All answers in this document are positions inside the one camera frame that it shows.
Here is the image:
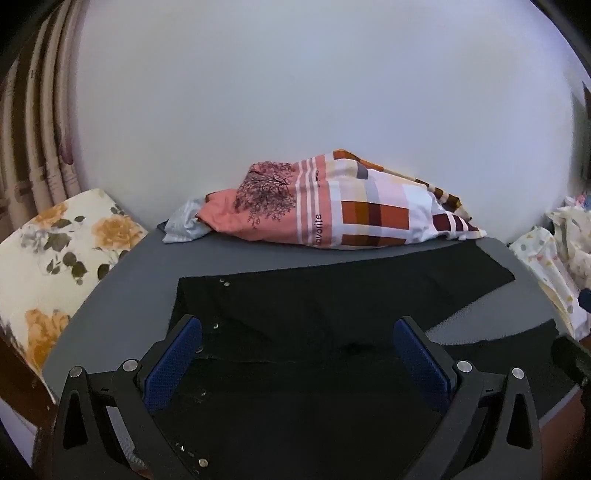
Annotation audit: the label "white printed cloth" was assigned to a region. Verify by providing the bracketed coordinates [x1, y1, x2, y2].
[508, 194, 591, 340]

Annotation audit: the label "beige patterned curtain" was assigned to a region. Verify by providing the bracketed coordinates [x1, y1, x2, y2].
[0, 0, 93, 241]

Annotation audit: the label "grey mattress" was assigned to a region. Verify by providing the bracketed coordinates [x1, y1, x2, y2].
[32, 226, 580, 467]

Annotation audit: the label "black pants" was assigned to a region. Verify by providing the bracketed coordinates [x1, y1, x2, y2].
[152, 240, 557, 480]

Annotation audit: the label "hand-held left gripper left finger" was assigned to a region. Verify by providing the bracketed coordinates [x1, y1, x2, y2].
[54, 315, 218, 480]

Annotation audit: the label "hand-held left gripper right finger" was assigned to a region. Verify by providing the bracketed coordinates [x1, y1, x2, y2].
[392, 316, 543, 480]

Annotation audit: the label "floral pillow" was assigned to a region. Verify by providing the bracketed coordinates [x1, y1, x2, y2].
[0, 188, 149, 384]

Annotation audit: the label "light blue cloth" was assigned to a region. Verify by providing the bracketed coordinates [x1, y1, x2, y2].
[157, 198, 214, 244]

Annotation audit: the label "pink checked patchwork blanket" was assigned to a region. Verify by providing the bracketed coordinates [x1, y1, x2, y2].
[196, 148, 488, 251]

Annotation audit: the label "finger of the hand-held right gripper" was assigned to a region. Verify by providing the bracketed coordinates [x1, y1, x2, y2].
[551, 336, 591, 389]

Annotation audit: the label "wooden bed frame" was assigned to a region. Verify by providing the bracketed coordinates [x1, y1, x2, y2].
[0, 330, 58, 428]

